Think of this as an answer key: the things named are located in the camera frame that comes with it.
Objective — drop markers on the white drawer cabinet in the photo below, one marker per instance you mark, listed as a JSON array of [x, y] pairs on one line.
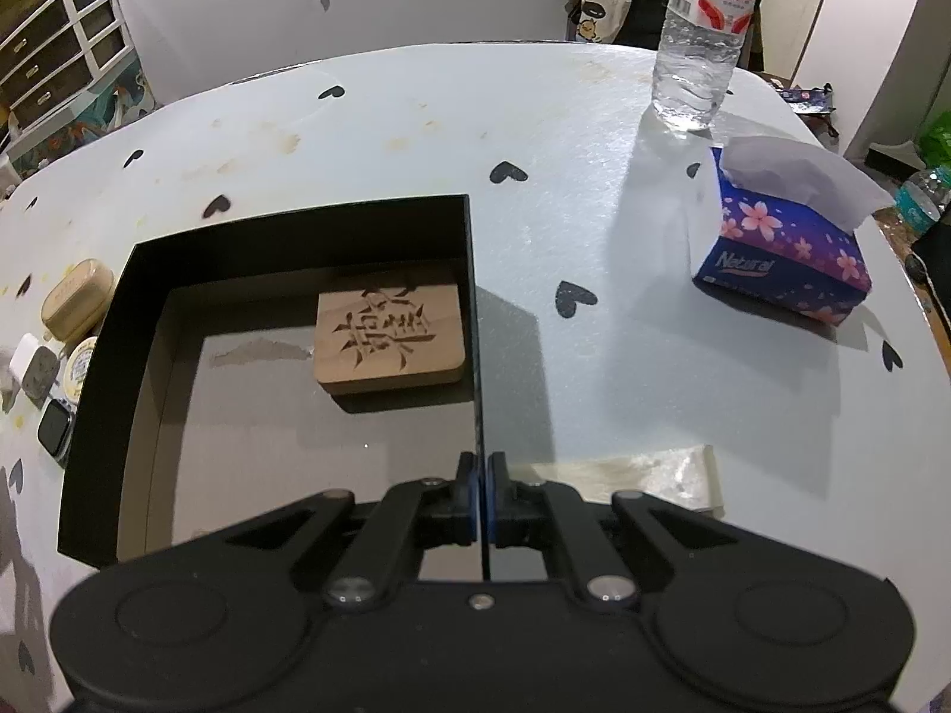
[[59, 44]]

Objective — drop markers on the water bottle teal label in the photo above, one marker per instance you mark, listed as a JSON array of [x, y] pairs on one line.
[[925, 197]]

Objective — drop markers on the cartoon print tote bag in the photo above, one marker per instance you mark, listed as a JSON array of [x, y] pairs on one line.
[[598, 15]]

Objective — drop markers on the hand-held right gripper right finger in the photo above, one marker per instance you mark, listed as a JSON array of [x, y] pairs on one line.
[[495, 497]]

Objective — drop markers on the clear plastic strip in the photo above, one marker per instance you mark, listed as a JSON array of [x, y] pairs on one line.
[[631, 472]]

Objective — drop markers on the black cardboard box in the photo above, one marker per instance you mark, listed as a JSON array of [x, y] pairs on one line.
[[111, 401]]

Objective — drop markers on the clear water bottle red label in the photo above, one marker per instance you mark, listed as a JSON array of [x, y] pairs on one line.
[[698, 52]]

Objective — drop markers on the purple floral tissue box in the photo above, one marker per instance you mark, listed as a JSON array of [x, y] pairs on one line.
[[773, 260]]

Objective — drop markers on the round white tape measure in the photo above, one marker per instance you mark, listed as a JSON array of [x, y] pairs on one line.
[[80, 371]]

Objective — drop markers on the colourful printed fabric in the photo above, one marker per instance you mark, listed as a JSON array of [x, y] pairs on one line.
[[82, 119]]

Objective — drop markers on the beige oval case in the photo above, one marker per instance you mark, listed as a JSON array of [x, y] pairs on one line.
[[74, 297]]

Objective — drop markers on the white charger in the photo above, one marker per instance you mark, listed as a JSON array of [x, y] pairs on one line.
[[37, 371]]

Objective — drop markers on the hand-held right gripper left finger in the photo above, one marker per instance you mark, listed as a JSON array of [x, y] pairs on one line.
[[466, 497]]

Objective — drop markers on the smartwatch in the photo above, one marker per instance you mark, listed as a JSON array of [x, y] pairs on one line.
[[56, 432], [334, 375]]

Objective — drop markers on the blue snack packet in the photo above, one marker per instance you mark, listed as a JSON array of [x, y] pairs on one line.
[[810, 98]]

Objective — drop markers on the green plastic bag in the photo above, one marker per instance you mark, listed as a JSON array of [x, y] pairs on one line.
[[937, 137]]

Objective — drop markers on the black chair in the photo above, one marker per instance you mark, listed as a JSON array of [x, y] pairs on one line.
[[643, 15]]

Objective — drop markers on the smartwatch on brown pad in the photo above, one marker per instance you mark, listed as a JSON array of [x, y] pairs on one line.
[[334, 375]]

